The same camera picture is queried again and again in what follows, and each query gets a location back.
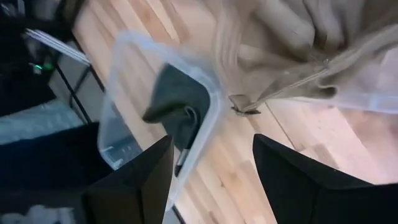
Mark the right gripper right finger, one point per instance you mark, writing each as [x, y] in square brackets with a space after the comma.
[311, 199]

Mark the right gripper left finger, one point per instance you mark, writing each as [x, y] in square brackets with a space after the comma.
[140, 193]

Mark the beige cloth pile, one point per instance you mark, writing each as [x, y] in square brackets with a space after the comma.
[280, 46]

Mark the dark cloth garments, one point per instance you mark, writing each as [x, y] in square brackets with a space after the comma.
[177, 93]

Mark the clear plastic storage bin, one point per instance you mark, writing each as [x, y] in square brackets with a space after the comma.
[214, 102]

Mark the black device with green light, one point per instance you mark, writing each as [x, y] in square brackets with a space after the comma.
[38, 67]

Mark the white flat panel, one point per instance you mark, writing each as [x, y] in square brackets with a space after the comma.
[59, 46]

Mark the black metal table frame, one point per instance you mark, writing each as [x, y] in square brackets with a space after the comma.
[77, 93]

